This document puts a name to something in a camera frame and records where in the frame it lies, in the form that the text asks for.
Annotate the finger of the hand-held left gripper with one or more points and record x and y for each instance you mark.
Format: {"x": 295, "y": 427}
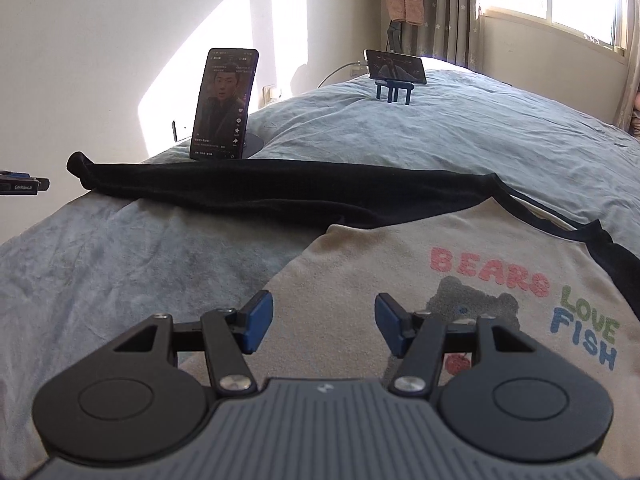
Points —
{"x": 44, "y": 184}

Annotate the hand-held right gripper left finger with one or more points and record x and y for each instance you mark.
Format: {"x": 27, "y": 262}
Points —
{"x": 260, "y": 322}

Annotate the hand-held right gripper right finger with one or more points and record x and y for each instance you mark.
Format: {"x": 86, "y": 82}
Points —
{"x": 390, "y": 325}

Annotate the beige sweatshirt with black sleeves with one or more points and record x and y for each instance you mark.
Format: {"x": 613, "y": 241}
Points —
{"x": 380, "y": 255}

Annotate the upright smartphone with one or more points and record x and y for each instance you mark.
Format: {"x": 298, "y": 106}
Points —
{"x": 222, "y": 105}

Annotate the grey bed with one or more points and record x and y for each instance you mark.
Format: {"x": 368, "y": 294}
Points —
{"x": 450, "y": 135}

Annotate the blue phone stand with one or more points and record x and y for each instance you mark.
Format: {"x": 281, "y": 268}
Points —
{"x": 395, "y": 92}

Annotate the landscape smartphone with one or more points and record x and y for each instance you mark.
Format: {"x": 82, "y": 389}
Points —
{"x": 395, "y": 66}

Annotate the grey star-print curtain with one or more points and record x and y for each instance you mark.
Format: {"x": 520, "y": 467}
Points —
{"x": 627, "y": 85}
{"x": 450, "y": 10}

